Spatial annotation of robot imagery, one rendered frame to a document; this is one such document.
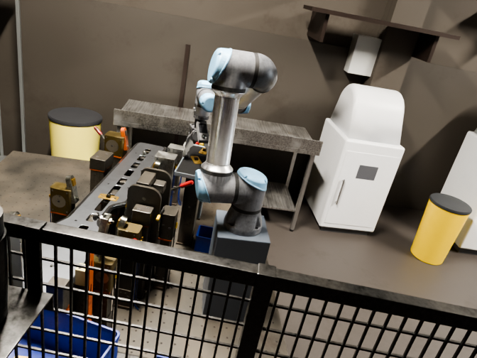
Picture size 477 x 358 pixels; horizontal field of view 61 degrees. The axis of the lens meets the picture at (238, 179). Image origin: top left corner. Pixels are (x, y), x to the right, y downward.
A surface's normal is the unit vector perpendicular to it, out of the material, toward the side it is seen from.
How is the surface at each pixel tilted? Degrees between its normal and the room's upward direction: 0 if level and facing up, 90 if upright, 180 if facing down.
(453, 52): 90
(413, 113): 90
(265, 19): 90
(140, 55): 90
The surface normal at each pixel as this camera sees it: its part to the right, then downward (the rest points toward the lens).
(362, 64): 0.07, 0.44
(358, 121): 0.15, 0.15
